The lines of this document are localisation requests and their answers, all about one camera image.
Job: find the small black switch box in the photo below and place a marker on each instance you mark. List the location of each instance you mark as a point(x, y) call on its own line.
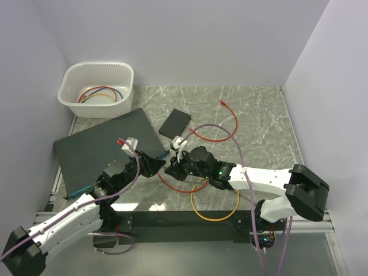
point(174, 124)

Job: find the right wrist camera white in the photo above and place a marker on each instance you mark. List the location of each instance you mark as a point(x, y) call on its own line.
point(178, 144)

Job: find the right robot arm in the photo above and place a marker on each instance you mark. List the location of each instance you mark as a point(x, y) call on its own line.
point(299, 191)

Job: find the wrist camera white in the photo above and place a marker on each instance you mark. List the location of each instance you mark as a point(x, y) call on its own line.
point(128, 146)
point(178, 144)

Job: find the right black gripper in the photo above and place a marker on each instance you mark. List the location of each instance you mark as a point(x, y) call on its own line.
point(176, 171)

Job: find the large black network switch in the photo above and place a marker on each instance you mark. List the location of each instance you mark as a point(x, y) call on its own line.
point(84, 155)

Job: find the white plastic tub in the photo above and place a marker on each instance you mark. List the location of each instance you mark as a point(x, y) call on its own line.
point(97, 89)

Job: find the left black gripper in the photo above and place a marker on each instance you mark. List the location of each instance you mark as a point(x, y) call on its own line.
point(149, 165)

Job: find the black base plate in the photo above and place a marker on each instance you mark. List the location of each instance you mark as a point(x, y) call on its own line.
point(180, 226)

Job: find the aluminium rail right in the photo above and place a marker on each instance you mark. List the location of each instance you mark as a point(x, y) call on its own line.
point(302, 225)

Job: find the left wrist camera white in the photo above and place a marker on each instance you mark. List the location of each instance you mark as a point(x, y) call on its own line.
point(128, 146)

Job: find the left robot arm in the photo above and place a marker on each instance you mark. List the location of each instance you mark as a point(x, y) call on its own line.
point(27, 250)

